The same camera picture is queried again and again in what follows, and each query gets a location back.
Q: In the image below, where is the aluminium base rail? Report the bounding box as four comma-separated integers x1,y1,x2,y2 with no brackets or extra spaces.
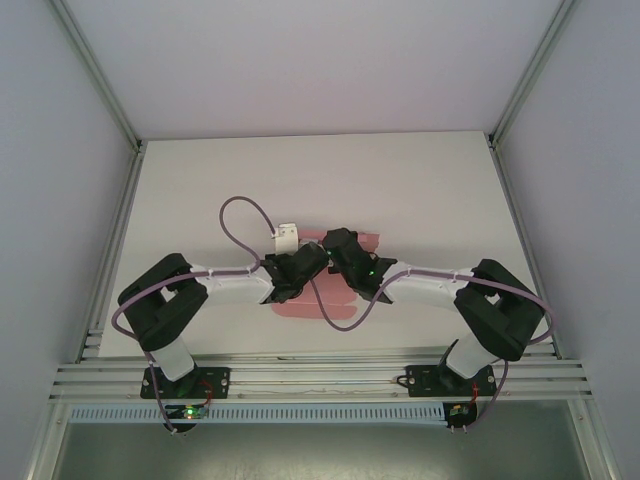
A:
48,357,594,404

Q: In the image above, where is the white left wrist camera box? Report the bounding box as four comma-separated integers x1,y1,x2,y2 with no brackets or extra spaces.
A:
271,222,302,257

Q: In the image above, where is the grey metal panel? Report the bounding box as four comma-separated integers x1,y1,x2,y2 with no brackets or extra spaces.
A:
49,422,609,480

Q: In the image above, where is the pink paper box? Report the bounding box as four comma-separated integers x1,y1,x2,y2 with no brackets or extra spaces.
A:
272,228,384,320

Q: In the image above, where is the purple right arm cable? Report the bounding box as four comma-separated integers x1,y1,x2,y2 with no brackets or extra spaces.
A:
310,267,560,434

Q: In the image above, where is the aluminium side rail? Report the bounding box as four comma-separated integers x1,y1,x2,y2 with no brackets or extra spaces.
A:
487,142,559,359
77,142,146,361

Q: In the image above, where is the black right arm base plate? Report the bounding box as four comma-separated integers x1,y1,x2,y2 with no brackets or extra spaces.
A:
405,364,496,400

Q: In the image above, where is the aluminium lower frame bar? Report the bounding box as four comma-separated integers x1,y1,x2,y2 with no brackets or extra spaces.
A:
27,402,71,480
569,399,626,480

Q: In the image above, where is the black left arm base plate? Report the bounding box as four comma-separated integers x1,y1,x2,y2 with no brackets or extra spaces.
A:
141,366,232,401

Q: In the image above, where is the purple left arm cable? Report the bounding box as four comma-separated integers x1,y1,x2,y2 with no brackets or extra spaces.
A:
110,195,277,437

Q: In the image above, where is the aluminium frame post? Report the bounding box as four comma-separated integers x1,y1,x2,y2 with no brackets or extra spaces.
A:
487,0,576,151
49,0,146,154

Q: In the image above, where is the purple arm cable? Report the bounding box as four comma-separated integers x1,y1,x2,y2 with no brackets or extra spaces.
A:
110,195,277,437
310,267,560,434

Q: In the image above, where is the white slotted cable duct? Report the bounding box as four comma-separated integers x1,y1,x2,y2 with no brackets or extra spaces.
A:
69,403,446,426

